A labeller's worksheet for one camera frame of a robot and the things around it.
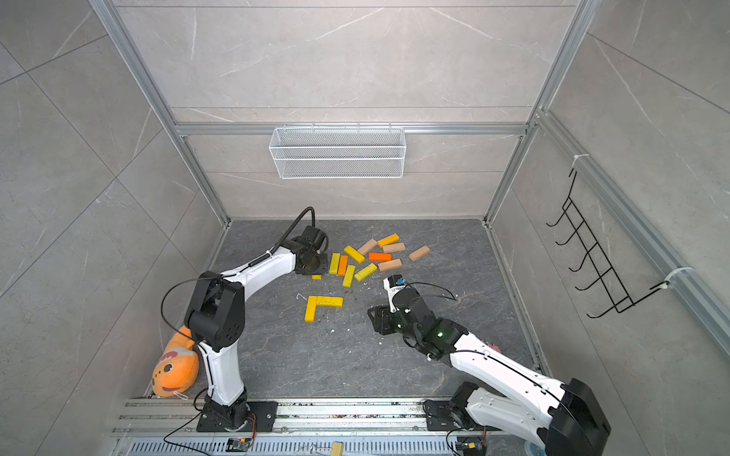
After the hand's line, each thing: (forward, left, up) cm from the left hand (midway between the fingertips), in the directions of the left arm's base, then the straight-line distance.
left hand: (325, 262), depth 97 cm
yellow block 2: (-11, -2, -7) cm, 13 cm away
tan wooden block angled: (+13, -15, -7) cm, 21 cm away
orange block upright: (+3, -6, -6) cm, 9 cm away
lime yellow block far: (+4, -3, -6) cm, 7 cm away
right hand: (-22, -17, +7) cm, 29 cm away
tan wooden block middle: (+12, -26, -8) cm, 30 cm away
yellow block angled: (+8, -10, -7) cm, 15 cm away
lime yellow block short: (-2, -8, -6) cm, 10 cm away
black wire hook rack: (-24, -69, +26) cm, 77 cm away
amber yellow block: (+15, -24, -7) cm, 29 cm away
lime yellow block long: (0, -14, -7) cm, 16 cm away
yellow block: (-14, +4, -6) cm, 16 cm away
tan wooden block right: (+8, -35, -7) cm, 37 cm away
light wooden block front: (+3, -23, -7) cm, 24 cm away
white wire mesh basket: (+32, -5, +22) cm, 40 cm away
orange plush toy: (-34, +36, +2) cm, 50 cm away
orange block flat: (+8, -20, -8) cm, 23 cm away
